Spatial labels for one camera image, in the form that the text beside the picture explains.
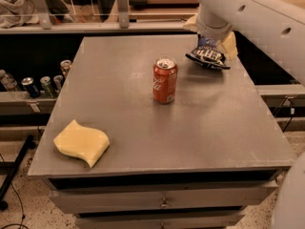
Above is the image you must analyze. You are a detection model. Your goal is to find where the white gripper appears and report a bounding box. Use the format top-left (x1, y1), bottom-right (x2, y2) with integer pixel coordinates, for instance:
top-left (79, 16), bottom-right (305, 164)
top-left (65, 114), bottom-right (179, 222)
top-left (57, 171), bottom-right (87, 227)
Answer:
top-left (183, 5), bottom-right (237, 60)

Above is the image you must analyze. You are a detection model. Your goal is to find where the blue chip bag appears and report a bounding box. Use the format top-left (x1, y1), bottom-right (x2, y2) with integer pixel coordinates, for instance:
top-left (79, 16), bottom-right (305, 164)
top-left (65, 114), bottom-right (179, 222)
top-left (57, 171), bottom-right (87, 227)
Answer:
top-left (185, 35), bottom-right (231, 70)

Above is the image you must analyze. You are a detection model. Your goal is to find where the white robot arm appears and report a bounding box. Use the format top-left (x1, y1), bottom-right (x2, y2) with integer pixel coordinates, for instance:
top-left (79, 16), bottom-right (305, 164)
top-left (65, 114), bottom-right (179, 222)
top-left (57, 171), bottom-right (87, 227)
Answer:
top-left (196, 0), bottom-right (305, 229)

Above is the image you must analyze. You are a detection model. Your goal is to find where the yellow sponge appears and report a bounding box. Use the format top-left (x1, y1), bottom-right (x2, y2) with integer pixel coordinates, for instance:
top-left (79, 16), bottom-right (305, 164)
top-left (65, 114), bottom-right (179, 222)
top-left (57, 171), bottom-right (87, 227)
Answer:
top-left (53, 119), bottom-right (110, 168)

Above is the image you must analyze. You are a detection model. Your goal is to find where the red soda can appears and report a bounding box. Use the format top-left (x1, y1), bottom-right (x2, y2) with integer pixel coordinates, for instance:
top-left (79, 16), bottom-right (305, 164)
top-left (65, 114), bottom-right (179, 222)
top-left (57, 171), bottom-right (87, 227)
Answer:
top-left (152, 57), bottom-right (178, 104)

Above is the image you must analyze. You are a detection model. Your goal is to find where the grey drawer cabinet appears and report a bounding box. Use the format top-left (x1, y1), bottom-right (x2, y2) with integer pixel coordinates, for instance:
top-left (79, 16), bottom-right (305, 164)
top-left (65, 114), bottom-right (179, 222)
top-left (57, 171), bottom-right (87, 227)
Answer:
top-left (29, 34), bottom-right (295, 219)

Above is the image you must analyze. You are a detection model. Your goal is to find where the tan soda can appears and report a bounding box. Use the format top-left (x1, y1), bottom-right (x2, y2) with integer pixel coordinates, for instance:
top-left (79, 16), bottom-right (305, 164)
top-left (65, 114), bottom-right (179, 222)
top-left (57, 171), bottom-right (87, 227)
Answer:
top-left (60, 60), bottom-right (71, 77)

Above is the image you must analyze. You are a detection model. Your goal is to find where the silver soda can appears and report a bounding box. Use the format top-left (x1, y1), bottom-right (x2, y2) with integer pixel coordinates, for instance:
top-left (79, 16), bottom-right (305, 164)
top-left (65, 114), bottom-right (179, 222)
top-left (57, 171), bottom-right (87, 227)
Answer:
top-left (53, 75), bottom-right (64, 92)

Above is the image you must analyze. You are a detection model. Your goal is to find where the green soda can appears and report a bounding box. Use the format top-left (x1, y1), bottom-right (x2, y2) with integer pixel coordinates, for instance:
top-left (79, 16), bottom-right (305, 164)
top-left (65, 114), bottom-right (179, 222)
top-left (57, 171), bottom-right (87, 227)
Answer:
top-left (40, 76), bottom-right (56, 98)

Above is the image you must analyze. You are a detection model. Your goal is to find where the dark blue soda can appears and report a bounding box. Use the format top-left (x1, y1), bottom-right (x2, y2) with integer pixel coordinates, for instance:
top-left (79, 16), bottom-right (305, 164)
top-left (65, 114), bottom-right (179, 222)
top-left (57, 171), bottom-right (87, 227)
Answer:
top-left (21, 77), bottom-right (40, 98)

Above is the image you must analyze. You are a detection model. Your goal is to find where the grey cloth pile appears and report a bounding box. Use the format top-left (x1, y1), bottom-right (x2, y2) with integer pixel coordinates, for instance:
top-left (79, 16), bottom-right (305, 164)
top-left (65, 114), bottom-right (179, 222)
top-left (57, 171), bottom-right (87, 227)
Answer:
top-left (0, 0), bottom-right (70, 30)

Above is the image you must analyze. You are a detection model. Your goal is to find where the clear plastic bottle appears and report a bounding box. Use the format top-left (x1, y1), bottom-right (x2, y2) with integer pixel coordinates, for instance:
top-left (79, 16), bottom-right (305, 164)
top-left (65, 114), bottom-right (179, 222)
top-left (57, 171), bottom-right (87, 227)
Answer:
top-left (0, 70), bottom-right (20, 92)

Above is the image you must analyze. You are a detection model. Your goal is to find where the black stand leg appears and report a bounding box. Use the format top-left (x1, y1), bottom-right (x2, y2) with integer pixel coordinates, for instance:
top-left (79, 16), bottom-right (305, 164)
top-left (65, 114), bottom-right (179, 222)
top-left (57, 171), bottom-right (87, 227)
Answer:
top-left (0, 135), bottom-right (36, 211)

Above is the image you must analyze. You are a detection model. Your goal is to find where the middle metal bracket post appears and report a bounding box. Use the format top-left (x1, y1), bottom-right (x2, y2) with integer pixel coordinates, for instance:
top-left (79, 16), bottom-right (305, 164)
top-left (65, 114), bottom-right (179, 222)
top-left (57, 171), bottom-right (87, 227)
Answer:
top-left (116, 0), bottom-right (130, 29)

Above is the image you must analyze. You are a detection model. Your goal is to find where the metal bracket post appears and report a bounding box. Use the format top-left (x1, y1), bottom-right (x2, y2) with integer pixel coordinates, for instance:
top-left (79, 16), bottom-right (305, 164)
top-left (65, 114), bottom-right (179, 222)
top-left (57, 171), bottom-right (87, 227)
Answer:
top-left (116, 0), bottom-right (130, 29)
top-left (32, 0), bottom-right (52, 30)

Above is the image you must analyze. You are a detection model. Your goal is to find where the left metal bracket post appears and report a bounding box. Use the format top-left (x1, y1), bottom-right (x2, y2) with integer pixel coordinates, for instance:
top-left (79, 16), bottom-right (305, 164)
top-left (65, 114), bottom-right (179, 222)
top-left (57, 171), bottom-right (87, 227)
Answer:
top-left (32, 0), bottom-right (52, 30)

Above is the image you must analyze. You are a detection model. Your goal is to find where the lower drawer with handle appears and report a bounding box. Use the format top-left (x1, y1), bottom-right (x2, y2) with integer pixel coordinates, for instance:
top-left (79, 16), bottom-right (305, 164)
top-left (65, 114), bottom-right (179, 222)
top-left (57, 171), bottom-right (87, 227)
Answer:
top-left (75, 210), bottom-right (244, 229)

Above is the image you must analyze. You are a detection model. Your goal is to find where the drawer with handle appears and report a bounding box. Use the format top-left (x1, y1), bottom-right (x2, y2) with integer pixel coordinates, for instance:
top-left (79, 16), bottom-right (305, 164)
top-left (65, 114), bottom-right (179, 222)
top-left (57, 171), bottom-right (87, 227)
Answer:
top-left (50, 180), bottom-right (277, 214)
top-left (75, 210), bottom-right (244, 229)

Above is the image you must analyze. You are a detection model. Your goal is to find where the upper drawer with handle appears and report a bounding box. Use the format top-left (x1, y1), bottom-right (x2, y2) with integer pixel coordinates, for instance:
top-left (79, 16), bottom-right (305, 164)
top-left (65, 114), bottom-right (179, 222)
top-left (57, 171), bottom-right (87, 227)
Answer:
top-left (50, 180), bottom-right (277, 214)

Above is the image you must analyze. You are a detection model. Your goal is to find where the black floor cable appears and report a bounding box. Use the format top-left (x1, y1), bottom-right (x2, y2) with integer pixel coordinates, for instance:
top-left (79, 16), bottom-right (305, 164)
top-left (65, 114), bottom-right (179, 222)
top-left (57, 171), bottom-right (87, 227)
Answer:
top-left (0, 153), bottom-right (30, 229)

